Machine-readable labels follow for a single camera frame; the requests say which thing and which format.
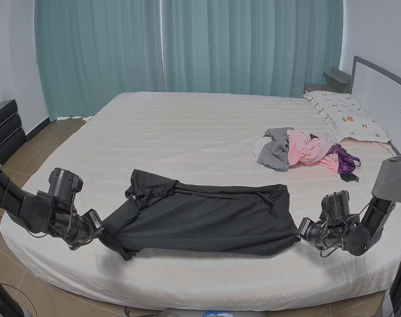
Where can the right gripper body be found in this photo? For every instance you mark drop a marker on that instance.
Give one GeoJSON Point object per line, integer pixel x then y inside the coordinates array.
{"type": "Point", "coordinates": [307, 231]}

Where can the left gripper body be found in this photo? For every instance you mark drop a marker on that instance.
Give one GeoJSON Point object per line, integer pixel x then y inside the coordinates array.
{"type": "Point", "coordinates": [91, 226]}

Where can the black T-shirt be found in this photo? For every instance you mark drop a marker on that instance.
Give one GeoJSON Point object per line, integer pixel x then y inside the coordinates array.
{"type": "Point", "coordinates": [203, 220]}

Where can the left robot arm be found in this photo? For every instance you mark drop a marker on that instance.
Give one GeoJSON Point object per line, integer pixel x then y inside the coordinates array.
{"type": "Point", "coordinates": [32, 210]}

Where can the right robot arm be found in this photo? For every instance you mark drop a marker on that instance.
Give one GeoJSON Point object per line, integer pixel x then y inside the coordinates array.
{"type": "Point", "coordinates": [362, 239]}

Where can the small black garment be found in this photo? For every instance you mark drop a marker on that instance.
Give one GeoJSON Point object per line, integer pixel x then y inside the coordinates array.
{"type": "Point", "coordinates": [349, 177]}

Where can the purple garment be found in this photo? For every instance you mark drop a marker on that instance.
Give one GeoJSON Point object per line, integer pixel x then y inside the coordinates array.
{"type": "Point", "coordinates": [344, 160]}

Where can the pink garment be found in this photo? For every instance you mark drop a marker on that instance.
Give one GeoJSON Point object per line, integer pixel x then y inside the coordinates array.
{"type": "Point", "coordinates": [302, 147]}

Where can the grey garment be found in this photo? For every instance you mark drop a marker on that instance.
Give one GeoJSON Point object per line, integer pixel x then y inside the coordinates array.
{"type": "Point", "coordinates": [276, 152]}

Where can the white garment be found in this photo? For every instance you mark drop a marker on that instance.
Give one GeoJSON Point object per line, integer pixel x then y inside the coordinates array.
{"type": "Point", "coordinates": [260, 145]}

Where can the white printed pillow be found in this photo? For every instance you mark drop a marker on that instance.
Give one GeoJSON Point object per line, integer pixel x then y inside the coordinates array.
{"type": "Point", "coordinates": [349, 114]}

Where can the black chest of drawers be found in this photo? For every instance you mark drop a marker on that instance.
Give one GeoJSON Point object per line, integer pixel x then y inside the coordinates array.
{"type": "Point", "coordinates": [4, 134]}

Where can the bed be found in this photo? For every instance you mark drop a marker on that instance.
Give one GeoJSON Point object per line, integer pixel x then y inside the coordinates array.
{"type": "Point", "coordinates": [187, 137]}

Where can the grey bedside table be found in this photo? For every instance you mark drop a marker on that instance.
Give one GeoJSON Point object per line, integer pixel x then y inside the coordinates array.
{"type": "Point", "coordinates": [336, 78]}

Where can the blue-green curtain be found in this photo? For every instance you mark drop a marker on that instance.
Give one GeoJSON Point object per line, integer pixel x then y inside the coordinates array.
{"type": "Point", "coordinates": [98, 45]}
{"type": "Point", "coordinates": [253, 38]}

